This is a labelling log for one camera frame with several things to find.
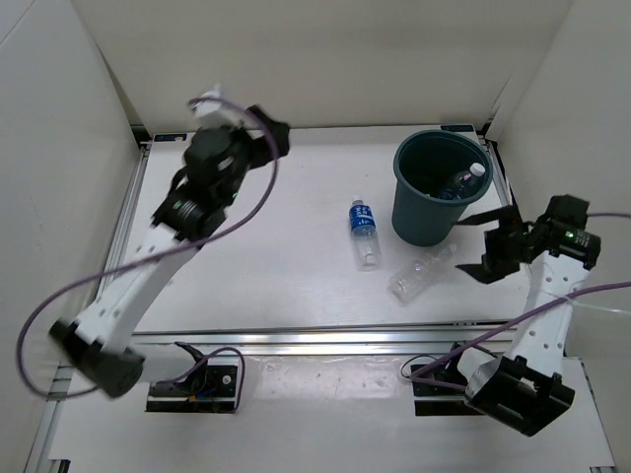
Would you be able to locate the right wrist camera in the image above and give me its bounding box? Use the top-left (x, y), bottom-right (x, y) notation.
top-left (544, 194), bottom-right (590, 230)

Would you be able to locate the purple cable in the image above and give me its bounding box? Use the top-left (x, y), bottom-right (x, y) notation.
top-left (17, 97), bottom-right (282, 413)
top-left (408, 211), bottom-right (631, 383)

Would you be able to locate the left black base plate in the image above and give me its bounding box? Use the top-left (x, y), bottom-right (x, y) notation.
top-left (145, 341), bottom-right (245, 414)

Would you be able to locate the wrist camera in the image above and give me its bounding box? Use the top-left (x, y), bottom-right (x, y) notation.
top-left (183, 84), bottom-right (235, 187)
top-left (544, 194), bottom-right (590, 230)

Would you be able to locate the clear unlabelled plastic bottle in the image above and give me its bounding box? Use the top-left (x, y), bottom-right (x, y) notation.
top-left (387, 243), bottom-right (457, 305)

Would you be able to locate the dark teal plastic bin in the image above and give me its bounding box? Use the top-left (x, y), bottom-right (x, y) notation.
top-left (391, 129), bottom-right (493, 246)

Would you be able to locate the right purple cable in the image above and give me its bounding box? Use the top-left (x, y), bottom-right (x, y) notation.
top-left (408, 211), bottom-right (631, 383)

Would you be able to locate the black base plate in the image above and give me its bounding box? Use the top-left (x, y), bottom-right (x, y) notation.
top-left (412, 362), bottom-right (479, 417)
top-left (145, 341), bottom-right (245, 414)

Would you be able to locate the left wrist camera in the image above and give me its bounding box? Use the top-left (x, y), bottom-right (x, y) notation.
top-left (183, 84), bottom-right (235, 187)

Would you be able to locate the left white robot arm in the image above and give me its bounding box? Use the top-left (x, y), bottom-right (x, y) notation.
top-left (49, 105), bottom-right (291, 398)

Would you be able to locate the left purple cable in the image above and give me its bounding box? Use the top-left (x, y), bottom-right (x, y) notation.
top-left (17, 97), bottom-right (282, 413)

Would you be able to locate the clear bottle blue label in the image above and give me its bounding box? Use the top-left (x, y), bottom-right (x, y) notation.
top-left (437, 163), bottom-right (486, 200)
top-left (348, 197), bottom-right (382, 271)

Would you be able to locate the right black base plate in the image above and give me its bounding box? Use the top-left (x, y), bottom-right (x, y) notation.
top-left (412, 362), bottom-right (479, 417)

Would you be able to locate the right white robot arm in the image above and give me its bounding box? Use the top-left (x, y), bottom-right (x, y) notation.
top-left (443, 195), bottom-right (600, 437)

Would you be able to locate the aluminium table frame rail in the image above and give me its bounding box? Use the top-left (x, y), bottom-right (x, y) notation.
top-left (49, 126), bottom-right (614, 472)

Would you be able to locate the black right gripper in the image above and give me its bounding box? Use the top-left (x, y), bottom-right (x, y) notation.
top-left (454, 205), bottom-right (532, 285)

